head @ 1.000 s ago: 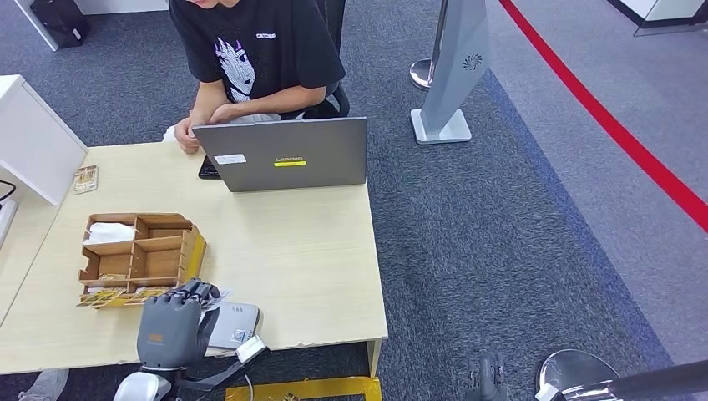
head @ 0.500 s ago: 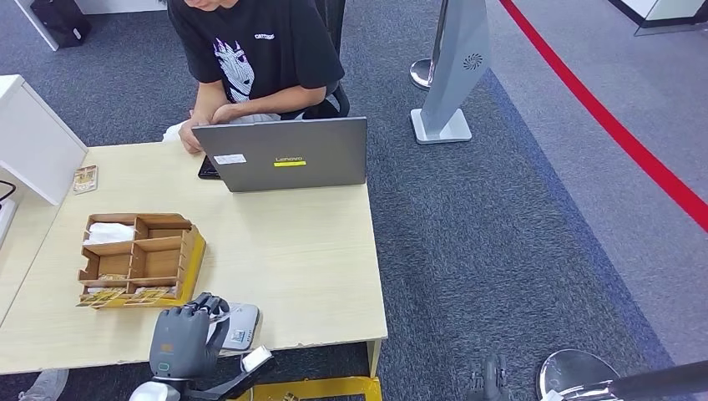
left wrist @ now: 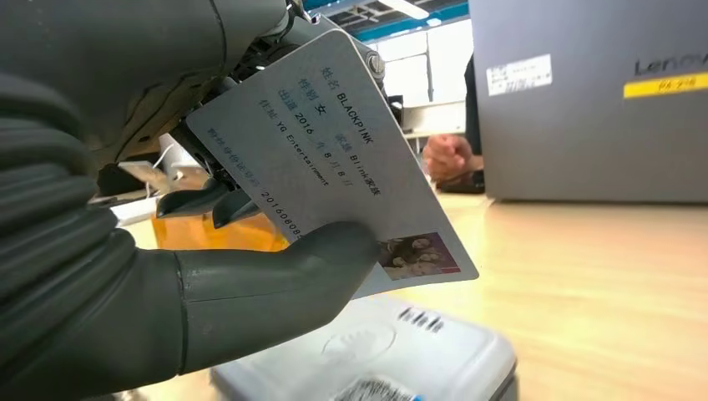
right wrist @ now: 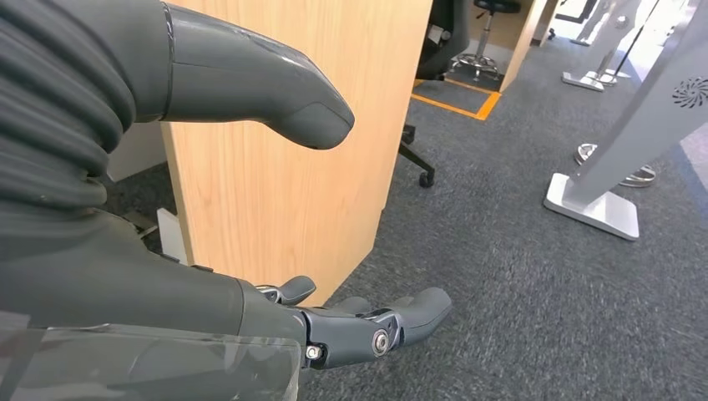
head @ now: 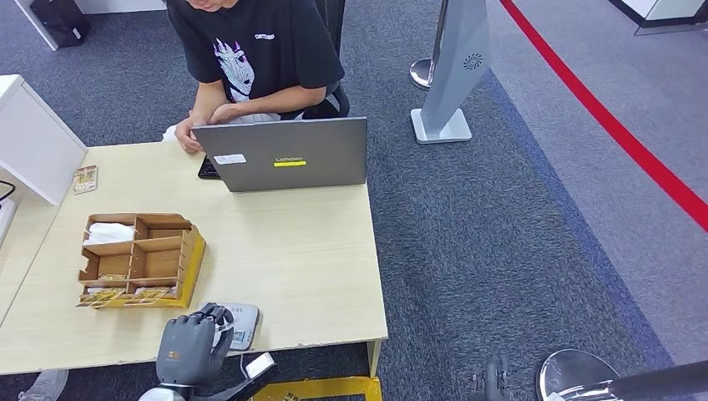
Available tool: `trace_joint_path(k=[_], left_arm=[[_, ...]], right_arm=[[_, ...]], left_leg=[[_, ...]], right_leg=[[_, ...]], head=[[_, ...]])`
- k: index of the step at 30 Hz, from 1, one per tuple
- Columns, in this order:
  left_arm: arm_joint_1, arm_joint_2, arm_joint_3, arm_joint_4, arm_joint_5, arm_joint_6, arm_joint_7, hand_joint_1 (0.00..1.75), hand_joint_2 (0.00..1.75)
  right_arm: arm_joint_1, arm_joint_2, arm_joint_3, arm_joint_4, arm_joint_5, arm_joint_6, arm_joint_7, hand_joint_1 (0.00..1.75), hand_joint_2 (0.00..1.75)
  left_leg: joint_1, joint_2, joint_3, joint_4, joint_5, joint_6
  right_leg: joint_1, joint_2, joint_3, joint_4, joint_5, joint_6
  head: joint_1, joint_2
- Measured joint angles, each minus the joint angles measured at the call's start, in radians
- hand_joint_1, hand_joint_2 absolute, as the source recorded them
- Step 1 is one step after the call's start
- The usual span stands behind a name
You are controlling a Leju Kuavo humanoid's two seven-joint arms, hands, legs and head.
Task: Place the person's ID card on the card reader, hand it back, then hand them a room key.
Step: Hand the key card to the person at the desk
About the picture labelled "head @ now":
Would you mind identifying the yellow floor tape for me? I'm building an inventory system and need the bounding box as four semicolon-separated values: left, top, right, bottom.
251;377;384;401

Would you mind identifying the white furniture post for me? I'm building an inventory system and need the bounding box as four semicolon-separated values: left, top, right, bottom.
13;0;60;52

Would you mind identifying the grey laptop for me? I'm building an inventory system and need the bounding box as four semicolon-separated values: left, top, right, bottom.
191;116;369;194

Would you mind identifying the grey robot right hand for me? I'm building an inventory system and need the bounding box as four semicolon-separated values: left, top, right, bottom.
470;355;513;401

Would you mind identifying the black office chair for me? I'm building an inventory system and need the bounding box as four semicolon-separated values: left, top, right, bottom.
279;0;351;121

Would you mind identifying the person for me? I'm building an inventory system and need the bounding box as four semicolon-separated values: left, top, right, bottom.
161;0;351;155

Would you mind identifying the grey kiosk stand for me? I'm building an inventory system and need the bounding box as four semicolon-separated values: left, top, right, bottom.
410;0;493;146

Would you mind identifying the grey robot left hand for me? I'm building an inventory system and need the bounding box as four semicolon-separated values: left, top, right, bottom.
155;302;235;388

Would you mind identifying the red floor tape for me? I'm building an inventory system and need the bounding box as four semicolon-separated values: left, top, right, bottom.
499;0;708;234

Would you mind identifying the white desk leg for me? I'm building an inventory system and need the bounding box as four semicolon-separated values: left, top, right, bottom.
367;340;384;379

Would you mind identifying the white furniture panel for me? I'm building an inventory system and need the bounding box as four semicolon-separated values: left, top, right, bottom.
74;0;167;15

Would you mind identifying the person's right hand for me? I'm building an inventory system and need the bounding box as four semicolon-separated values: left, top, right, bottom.
175;113;207;155

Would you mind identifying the grey shoe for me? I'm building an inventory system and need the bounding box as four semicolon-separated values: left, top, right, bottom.
18;369;70;401

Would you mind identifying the white cabinet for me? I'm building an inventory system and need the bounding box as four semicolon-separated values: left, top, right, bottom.
0;74;89;207

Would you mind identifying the white power strip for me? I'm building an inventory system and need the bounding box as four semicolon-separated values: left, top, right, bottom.
0;199;18;247

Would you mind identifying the black left camera bracket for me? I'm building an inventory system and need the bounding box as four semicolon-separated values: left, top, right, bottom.
193;362;278;401

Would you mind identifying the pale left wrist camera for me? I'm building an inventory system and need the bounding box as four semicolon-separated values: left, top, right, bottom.
245;353;276;380

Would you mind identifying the person's left hand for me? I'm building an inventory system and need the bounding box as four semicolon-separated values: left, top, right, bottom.
209;103;241;125

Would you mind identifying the grey card reader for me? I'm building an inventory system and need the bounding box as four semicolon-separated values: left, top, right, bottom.
212;302;261;353

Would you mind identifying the black bag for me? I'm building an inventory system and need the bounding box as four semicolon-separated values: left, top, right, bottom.
28;0;93;49

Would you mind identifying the wooden compartment organizer box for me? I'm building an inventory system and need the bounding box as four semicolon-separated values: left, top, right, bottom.
76;212;207;310

